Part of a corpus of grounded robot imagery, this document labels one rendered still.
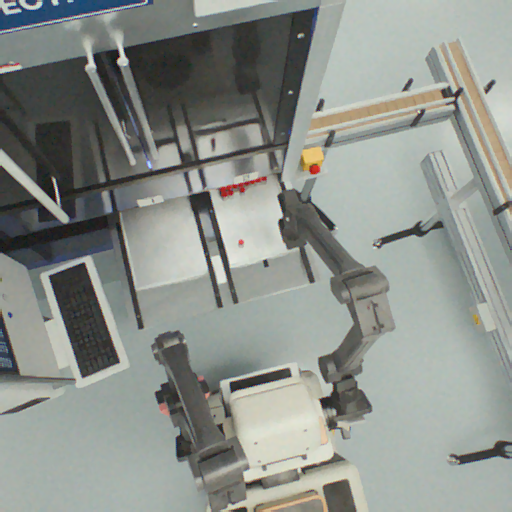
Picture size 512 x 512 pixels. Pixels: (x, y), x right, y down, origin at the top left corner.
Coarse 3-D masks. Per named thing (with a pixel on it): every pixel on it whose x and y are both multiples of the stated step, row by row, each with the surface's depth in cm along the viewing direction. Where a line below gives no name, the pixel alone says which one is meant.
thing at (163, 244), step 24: (120, 216) 181; (144, 216) 184; (168, 216) 185; (192, 216) 183; (144, 240) 182; (168, 240) 182; (192, 240) 183; (144, 264) 180; (168, 264) 180; (192, 264) 180; (144, 288) 178
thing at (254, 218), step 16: (272, 176) 190; (256, 192) 188; (272, 192) 189; (224, 208) 186; (240, 208) 187; (256, 208) 187; (272, 208) 187; (224, 224) 185; (240, 224) 185; (256, 224) 185; (272, 224) 185; (224, 240) 182; (256, 240) 184; (272, 240) 184; (240, 256) 182; (256, 256) 181
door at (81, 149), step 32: (64, 64) 98; (96, 64) 101; (0, 96) 102; (32, 96) 105; (64, 96) 107; (96, 96) 110; (0, 128) 112; (32, 128) 115; (64, 128) 119; (96, 128) 122; (128, 128) 126; (32, 160) 128; (64, 160) 133; (96, 160) 137; (128, 160) 142; (0, 192) 139; (64, 192) 150
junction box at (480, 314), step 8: (480, 304) 215; (472, 312) 220; (480, 312) 214; (488, 312) 214; (472, 320) 222; (480, 320) 215; (488, 320) 214; (480, 328) 217; (488, 328) 213; (496, 328) 213
